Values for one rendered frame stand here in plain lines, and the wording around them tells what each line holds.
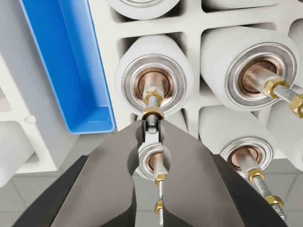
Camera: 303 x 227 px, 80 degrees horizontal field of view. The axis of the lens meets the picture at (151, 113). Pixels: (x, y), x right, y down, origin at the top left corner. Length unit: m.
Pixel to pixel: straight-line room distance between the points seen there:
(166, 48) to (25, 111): 0.27
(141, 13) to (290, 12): 0.20
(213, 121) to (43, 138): 0.31
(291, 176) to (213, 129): 0.55
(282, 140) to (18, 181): 0.81
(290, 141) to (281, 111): 0.05
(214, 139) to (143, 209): 0.58
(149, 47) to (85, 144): 0.46
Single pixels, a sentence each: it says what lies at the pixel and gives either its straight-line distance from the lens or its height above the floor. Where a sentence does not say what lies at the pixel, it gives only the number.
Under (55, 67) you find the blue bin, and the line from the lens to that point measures 0.42.
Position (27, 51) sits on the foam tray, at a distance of 0.41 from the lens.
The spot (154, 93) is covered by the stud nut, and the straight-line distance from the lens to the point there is 0.18.
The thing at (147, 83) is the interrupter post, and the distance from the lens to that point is 0.20.
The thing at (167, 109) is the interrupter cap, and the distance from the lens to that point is 0.22.
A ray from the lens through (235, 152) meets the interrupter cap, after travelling 0.29.
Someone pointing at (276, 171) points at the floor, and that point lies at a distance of 0.76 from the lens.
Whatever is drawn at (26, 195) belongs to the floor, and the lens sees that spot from 0.90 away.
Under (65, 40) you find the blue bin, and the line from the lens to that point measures 0.48.
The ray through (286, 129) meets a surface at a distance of 0.35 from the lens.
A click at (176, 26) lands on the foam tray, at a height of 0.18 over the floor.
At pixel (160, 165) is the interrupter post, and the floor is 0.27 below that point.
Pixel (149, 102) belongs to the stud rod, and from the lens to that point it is 0.16.
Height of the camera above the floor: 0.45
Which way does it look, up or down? 62 degrees down
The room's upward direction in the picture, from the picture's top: 177 degrees counter-clockwise
